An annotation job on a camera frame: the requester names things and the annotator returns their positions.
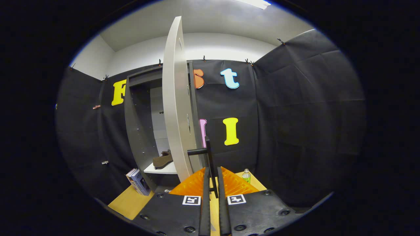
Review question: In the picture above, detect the black backdrop cloth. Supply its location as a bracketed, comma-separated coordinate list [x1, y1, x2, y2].
[55, 29, 366, 210]

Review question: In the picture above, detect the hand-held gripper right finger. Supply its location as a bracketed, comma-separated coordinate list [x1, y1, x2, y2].
[217, 167, 304, 236]

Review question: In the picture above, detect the brown furry slipper shoe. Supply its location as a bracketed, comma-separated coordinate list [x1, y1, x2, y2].
[153, 150, 173, 169]

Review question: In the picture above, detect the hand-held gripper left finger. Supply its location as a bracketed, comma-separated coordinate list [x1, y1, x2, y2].
[131, 167, 211, 236]

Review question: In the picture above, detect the black door handle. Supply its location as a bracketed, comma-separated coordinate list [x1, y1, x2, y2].
[187, 137, 219, 199]

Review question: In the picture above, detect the dark grey shoe cabinet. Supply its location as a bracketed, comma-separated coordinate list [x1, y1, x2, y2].
[124, 60, 205, 194]

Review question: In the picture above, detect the long ceiling light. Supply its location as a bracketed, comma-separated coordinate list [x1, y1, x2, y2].
[235, 0, 271, 10]

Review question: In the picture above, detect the dark blue book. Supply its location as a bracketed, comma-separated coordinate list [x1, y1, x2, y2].
[131, 169, 151, 196]

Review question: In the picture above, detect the beige shoe cabinet door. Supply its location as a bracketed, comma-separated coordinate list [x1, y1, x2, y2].
[162, 16, 204, 183]

